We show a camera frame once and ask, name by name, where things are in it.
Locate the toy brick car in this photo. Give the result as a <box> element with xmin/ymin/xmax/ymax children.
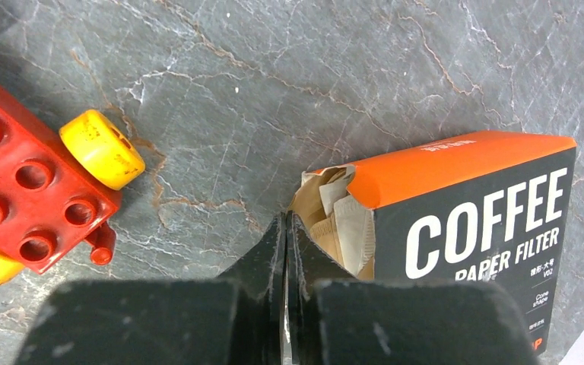
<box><xmin>0</xmin><ymin>85</ymin><xmax>145</xmax><ymax>285</ymax></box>

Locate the orange coffee filter box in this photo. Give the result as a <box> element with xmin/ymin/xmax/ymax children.
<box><xmin>290</xmin><ymin>131</ymin><xmax>577</xmax><ymax>354</ymax></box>

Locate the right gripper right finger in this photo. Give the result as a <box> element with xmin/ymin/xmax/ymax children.
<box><xmin>285</xmin><ymin>212</ymin><xmax>538</xmax><ymax>364</ymax></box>

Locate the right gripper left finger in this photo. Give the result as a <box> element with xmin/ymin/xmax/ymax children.
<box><xmin>15</xmin><ymin>214</ymin><xmax>285</xmax><ymax>364</ymax></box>

